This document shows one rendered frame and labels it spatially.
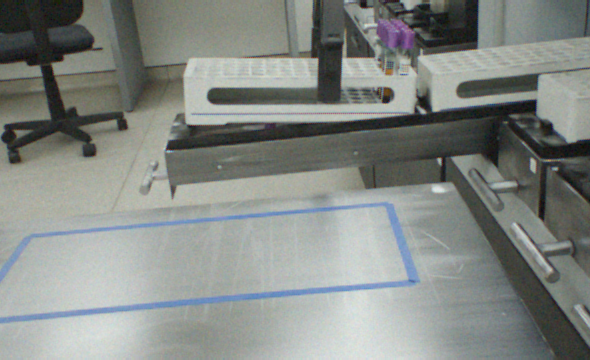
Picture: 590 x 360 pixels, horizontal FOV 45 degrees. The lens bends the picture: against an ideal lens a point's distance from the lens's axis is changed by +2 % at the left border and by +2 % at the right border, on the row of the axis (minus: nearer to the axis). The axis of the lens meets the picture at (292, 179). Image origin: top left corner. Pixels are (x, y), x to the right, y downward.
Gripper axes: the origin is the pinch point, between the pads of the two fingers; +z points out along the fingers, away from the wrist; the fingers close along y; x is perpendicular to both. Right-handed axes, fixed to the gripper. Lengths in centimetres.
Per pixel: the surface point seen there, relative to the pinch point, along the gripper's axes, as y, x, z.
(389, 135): 6.5, 7.9, 6.4
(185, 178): 6.6, -18.4, 12.2
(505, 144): 10.8, 21.4, 6.2
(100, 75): -350, -108, 91
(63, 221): 27.7, -28.0, 7.8
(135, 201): -162, -57, 93
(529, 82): -5.0, 29.5, 2.8
